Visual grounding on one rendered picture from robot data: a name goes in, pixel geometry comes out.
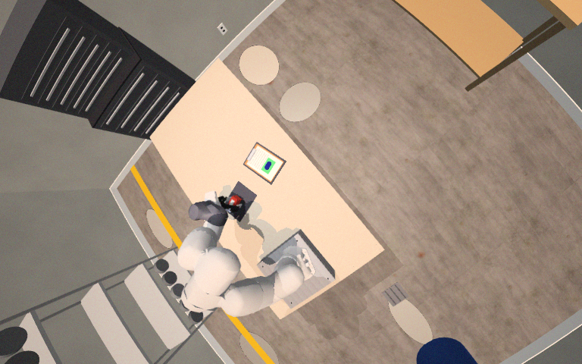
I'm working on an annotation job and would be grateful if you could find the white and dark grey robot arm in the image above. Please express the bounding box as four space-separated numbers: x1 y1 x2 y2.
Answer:
177 191 315 317

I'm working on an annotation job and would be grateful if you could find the red and black self-inking stamp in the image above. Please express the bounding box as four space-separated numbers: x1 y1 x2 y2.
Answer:
228 195 244 206

